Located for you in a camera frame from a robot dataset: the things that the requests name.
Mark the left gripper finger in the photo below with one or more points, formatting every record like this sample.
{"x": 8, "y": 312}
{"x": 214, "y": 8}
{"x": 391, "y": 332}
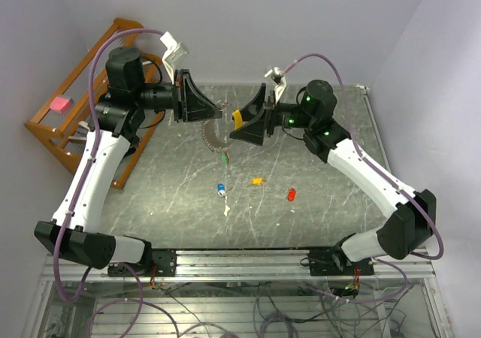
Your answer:
{"x": 203, "y": 112}
{"x": 193, "y": 100}

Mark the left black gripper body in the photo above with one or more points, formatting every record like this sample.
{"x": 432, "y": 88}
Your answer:
{"x": 180, "y": 76}

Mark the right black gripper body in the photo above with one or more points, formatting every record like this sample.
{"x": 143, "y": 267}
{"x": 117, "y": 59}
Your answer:
{"x": 271, "y": 110}

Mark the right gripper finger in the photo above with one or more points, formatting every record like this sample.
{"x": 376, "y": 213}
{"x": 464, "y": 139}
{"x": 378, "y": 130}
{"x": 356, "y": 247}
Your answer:
{"x": 253, "y": 110}
{"x": 250, "y": 132}

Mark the large keyring yellow handle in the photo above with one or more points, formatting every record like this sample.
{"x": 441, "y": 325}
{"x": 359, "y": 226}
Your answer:
{"x": 216, "y": 132}

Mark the green key tag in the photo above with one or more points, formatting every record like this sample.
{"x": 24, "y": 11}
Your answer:
{"x": 223, "y": 157}

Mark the blue tag key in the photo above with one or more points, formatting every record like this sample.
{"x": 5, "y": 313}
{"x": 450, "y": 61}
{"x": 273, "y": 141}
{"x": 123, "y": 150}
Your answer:
{"x": 222, "y": 190}

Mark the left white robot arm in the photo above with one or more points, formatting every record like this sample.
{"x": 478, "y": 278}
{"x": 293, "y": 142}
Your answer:
{"x": 72, "y": 233}

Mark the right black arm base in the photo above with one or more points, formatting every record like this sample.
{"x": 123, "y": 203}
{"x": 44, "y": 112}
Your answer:
{"x": 321, "y": 263}

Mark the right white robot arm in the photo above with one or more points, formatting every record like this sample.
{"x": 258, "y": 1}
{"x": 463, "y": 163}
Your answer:
{"x": 410, "y": 215}

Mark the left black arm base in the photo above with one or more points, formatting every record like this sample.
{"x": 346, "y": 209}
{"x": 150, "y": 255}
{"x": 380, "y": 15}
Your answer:
{"x": 155, "y": 262}

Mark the yellow tag key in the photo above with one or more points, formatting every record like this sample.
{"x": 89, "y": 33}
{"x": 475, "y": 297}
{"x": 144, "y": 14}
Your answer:
{"x": 258, "y": 181}

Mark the red tag key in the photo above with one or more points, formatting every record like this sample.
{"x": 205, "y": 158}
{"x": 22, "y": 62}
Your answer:
{"x": 291, "y": 194}

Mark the pink eraser block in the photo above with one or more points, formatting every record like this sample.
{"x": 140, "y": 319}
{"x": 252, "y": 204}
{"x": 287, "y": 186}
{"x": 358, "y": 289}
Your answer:
{"x": 60, "y": 104}

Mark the wooden tiered rack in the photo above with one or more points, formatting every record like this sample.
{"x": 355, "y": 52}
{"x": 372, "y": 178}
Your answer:
{"x": 53, "y": 129}

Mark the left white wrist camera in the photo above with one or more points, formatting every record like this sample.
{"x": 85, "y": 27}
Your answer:
{"x": 175, "y": 53}

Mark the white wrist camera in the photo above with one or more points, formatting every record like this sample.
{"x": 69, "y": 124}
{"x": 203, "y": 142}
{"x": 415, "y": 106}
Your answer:
{"x": 175, "y": 53}
{"x": 278, "y": 77}

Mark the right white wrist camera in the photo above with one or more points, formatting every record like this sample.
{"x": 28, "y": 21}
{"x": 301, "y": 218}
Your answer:
{"x": 278, "y": 77}

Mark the aluminium frame rail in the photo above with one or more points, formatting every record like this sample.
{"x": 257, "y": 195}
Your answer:
{"x": 277, "y": 265}

